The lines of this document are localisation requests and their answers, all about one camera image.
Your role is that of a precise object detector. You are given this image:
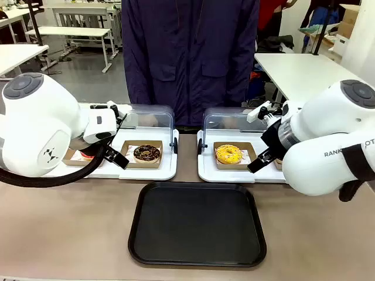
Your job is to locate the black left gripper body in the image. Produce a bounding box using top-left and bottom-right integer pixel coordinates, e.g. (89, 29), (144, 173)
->
(70, 136), (108, 160)

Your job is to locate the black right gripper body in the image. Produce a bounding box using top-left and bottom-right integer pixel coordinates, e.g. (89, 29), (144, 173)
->
(260, 118), (290, 160)

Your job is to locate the red glazed donut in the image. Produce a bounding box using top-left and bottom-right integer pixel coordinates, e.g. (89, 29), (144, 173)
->
(77, 149), (97, 162)

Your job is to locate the yellow donut in box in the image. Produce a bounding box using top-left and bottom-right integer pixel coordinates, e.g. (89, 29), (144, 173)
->
(213, 141), (259, 171)

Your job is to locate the white display tray base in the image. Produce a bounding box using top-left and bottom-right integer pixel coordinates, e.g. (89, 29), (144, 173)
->
(43, 128), (180, 181)
(196, 128), (290, 185)

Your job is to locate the yellow sprinkled donut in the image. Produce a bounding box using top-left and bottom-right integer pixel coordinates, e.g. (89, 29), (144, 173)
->
(215, 143), (243, 165)

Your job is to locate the black plastic serving tray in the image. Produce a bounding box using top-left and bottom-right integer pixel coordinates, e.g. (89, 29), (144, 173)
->
(128, 181), (268, 268)

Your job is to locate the person's right hand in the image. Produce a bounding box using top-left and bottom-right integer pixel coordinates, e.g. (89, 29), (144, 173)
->
(140, 112), (161, 127)

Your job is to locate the large white table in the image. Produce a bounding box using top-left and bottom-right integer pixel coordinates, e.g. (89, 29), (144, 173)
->
(253, 52), (370, 106)

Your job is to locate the black bag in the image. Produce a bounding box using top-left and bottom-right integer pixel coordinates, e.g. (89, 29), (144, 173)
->
(257, 35), (295, 54)

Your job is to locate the white table with black clamp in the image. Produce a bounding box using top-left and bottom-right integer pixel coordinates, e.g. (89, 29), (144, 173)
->
(0, 43), (50, 77)

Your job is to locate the low white bench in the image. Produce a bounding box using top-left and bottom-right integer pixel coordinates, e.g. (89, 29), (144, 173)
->
(25, 26), (114, 74)

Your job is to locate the person in navy jacket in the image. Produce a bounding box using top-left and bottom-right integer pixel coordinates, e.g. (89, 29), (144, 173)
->
(120, 0), (261, 127)

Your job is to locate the black pole stand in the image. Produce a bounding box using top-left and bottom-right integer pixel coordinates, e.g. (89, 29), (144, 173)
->
(311, 0), (333, 56)
(28, 0), (45, 47)

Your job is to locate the person in red top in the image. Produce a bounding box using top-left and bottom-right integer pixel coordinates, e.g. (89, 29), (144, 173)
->
(256, 0), (297, 40)

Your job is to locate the person in blue clothes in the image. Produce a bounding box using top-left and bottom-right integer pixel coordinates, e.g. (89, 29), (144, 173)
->
(299, 0), (341, 30)

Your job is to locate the white background desk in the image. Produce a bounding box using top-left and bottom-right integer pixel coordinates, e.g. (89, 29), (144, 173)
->
(39, 2), (122, 56)

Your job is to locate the brown cardboard shipping box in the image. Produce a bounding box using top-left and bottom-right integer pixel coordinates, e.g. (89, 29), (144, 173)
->
(337, 4), (362, 39)

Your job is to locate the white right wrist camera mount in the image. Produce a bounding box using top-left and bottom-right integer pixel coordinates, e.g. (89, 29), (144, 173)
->
(246, 100), (272, 124)

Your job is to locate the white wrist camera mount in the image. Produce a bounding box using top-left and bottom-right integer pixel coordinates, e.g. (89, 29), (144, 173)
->
(106, 100), (133, 118)
(246, 100), (272, 124)

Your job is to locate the black left arm cable sleeve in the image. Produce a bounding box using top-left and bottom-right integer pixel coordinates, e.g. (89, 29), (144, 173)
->
(0, 145), (107, 186)

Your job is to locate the black arm cable sleeve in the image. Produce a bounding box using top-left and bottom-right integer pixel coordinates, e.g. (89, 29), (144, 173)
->
(337, 143), (375, 203)
(0, 145), (107, 186)

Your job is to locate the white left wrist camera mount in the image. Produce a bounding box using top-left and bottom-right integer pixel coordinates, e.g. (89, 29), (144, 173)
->
(106, 100), (133, 118)

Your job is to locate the black right arm cable sleeve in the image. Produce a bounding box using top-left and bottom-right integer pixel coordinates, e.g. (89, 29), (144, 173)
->
(337, 143), (375, 203)

